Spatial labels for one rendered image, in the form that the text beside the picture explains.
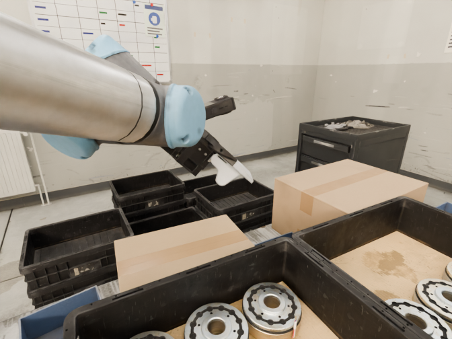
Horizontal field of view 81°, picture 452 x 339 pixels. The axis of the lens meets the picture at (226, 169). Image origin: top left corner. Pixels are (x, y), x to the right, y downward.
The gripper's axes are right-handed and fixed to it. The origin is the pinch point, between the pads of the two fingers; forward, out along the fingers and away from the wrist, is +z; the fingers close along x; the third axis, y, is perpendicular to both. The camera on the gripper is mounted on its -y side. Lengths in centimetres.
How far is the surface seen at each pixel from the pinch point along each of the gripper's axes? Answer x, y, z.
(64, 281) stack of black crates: -50, 74, 4
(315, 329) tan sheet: 25.1, 13.2, 17.1
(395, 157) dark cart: -64, -84, 132
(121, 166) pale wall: -256, 68, 41
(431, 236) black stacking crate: 18, -19, 44
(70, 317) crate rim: 16.3, 31.9, -15.4
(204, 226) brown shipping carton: -8.3, 16.7, 8.8
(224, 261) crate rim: 14.2, 14.9, 1.2
